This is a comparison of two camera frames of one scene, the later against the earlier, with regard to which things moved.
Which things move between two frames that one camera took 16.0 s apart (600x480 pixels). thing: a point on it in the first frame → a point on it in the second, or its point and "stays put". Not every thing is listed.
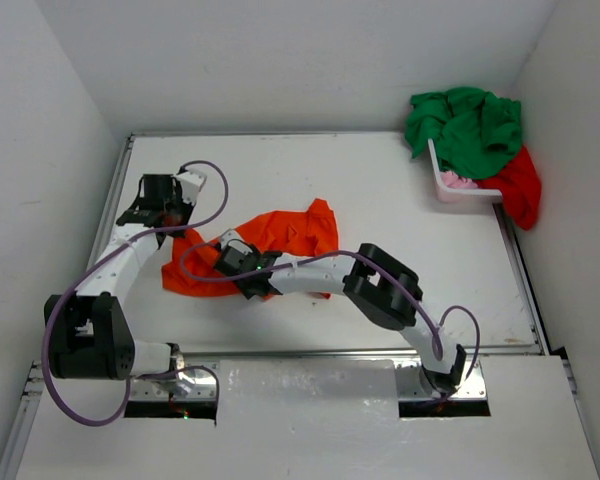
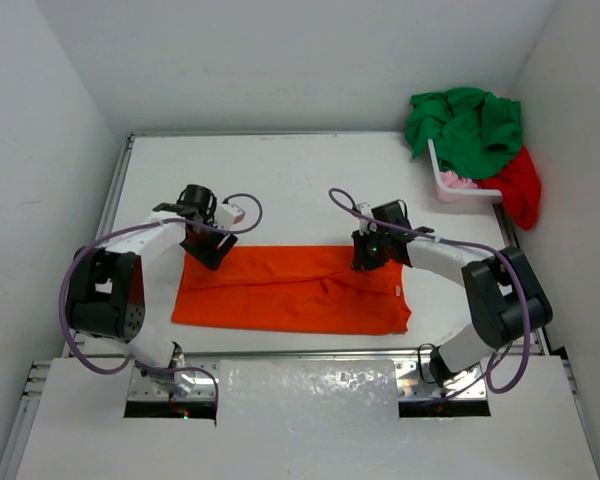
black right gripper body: [244, 286] → [372, 252]
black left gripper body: [180, 209] → [205, 247]
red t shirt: [521, 189] stays put
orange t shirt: [302, 231] → [293, 289]
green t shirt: [473, 132] stays put
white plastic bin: [461, 195] stays put
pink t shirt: [452, 180] stays put
